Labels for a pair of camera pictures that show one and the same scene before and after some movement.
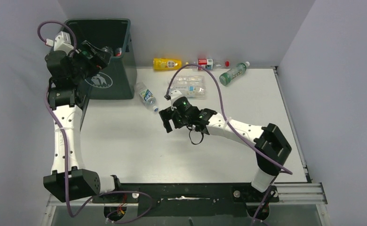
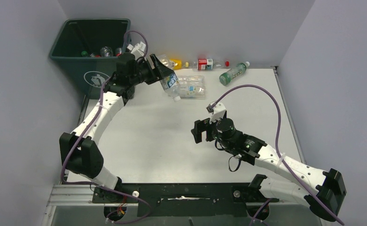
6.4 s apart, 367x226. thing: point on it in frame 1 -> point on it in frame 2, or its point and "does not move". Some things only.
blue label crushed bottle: [107, 49] does not move
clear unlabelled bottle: [187, 81] does not move
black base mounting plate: [189, 199] does not move
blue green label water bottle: [147, 96] -> [171, 84]
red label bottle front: [118, 53] does not move
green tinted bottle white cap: [240, 68] does not move
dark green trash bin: [118, 81] does not move
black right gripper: [166, 114] -> [201, 125]
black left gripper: [99, 61] -> [161, 71]
